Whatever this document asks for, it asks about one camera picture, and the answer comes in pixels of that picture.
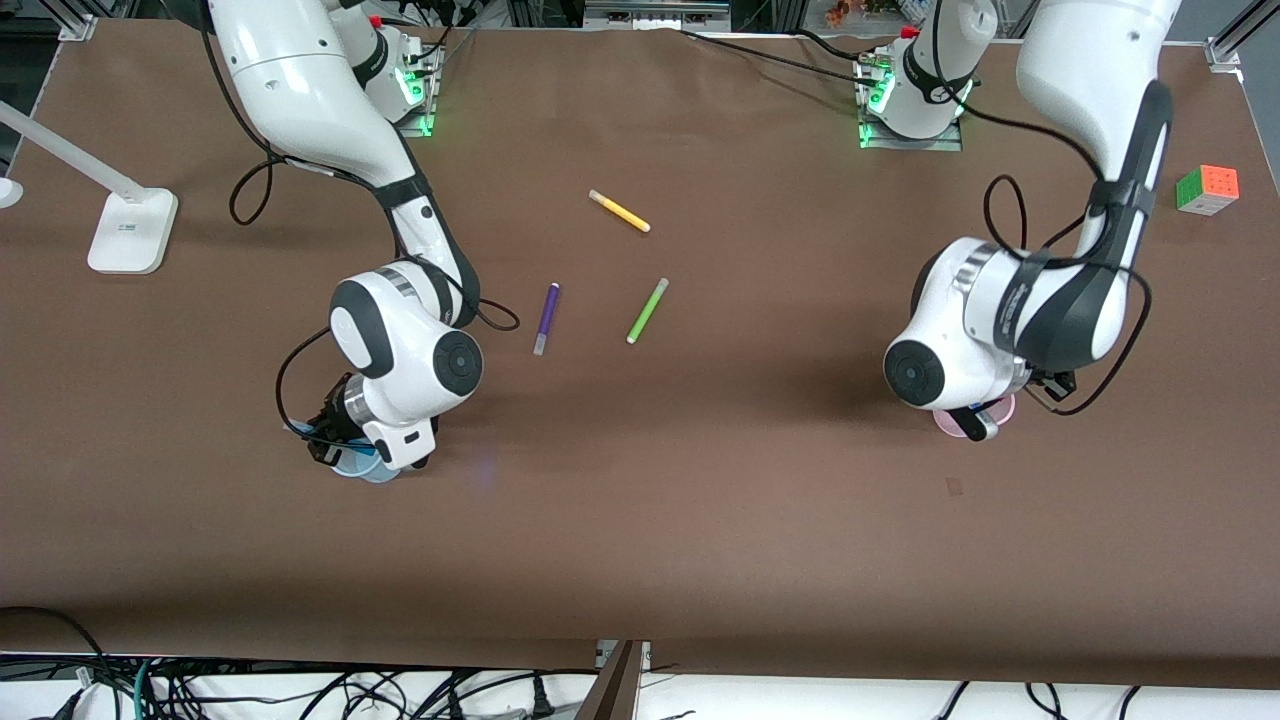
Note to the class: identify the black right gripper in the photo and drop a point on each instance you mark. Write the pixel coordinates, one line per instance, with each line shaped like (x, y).
(331, 416)

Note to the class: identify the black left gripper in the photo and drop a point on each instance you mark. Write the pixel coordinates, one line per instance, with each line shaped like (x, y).
(1056, 385)

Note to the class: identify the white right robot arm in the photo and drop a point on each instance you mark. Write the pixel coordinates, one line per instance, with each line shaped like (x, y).
(300, 90)

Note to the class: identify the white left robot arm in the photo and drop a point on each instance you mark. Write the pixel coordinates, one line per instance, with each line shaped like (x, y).
(1090, 60)

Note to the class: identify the blue plastic cup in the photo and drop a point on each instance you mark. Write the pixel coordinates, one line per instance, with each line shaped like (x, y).
(375, 472)

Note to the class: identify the pink plastic cup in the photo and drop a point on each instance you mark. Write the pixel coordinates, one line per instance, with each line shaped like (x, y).
(950, 424)

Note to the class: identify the colourful puzzle cube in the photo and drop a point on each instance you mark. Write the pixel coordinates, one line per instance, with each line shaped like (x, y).
(1208, 188)

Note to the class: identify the purple marker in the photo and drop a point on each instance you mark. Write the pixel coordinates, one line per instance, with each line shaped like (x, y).
(546, 318)

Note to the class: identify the white lamp stand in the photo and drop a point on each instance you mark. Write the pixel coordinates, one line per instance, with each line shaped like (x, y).
(130, 235)

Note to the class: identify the green marker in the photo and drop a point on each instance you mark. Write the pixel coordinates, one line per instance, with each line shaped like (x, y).
(647, 311)

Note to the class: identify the yellow marker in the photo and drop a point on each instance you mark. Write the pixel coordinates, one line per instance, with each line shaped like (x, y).
(620, 211)

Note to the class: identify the white round object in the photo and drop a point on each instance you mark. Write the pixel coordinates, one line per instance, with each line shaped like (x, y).
(8, 192)

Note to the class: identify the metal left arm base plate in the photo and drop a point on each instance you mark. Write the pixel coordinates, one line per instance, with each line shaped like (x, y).
(915, 143)

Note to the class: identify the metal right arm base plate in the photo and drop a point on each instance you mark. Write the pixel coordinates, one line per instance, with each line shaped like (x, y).
(422, 118)

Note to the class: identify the metal table frame post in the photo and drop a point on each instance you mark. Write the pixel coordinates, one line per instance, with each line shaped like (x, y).
(612, 685)

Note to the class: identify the aluminium frame profile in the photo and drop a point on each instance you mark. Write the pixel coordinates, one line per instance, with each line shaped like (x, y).
(655, 10)

